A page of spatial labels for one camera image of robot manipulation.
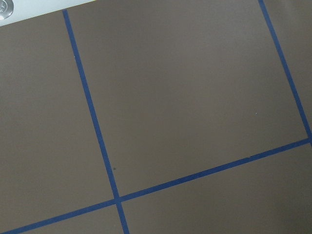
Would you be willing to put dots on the round metal lid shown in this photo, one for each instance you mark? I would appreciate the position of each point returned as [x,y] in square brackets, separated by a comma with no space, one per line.
[6,9]

